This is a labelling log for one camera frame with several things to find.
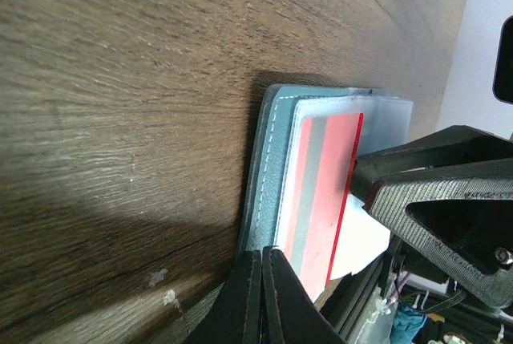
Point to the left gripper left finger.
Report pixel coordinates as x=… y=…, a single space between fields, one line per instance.
x=235 y=316

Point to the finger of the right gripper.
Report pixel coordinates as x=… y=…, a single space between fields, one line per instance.
x=454 y=145
x=458 y=217

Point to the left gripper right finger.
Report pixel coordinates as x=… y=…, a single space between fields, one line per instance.
x=289 y=315

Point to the blue leather card holder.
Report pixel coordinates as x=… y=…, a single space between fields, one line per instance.
x=385 y=125

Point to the red card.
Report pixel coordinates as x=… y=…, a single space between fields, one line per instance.
x=316 y=184

